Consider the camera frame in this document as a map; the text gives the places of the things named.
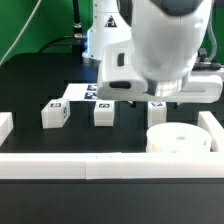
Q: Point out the white round stool seat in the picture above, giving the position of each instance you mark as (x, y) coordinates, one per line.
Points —
(175, 137)

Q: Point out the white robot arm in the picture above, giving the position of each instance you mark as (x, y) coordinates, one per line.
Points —
(153, 57)

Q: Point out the white marker sheet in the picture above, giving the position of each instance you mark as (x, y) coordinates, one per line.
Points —
(81, 92)

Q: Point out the white right fence wall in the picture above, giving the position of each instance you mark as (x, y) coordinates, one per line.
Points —
(208, 122)

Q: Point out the white fence wall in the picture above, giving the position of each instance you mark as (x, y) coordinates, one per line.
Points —
(6, 125)
(208, 122)
(89, 166)

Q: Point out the white front fence wall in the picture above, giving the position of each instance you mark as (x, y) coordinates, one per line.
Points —
(89, 166)

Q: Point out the white left fence wall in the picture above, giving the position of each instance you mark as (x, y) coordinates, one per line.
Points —
(6, 125)

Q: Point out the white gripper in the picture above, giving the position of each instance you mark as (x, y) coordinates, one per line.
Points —
(117, 80)

